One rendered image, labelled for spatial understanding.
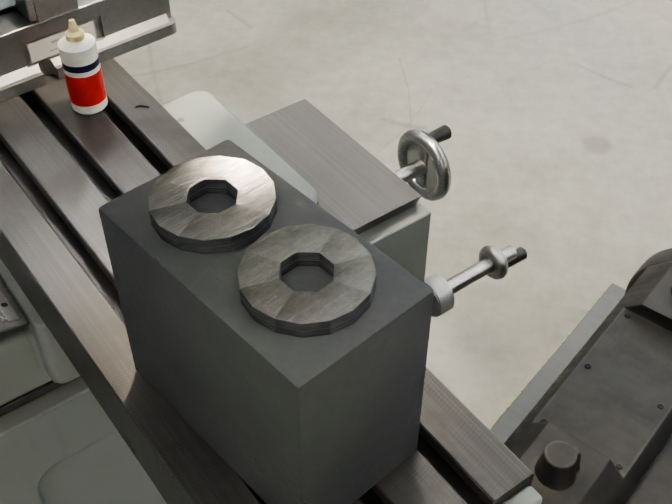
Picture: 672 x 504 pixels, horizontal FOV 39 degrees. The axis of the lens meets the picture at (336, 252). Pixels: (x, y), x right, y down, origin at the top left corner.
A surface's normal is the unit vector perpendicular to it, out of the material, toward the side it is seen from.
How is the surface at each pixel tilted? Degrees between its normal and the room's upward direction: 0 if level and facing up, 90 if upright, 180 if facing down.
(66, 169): 0
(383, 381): 90
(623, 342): 0
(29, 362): 90
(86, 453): 90
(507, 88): 0
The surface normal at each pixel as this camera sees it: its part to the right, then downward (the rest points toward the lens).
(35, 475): 0.59, 0.57
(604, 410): 0.00, -0.71
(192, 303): -0.73, 0.48
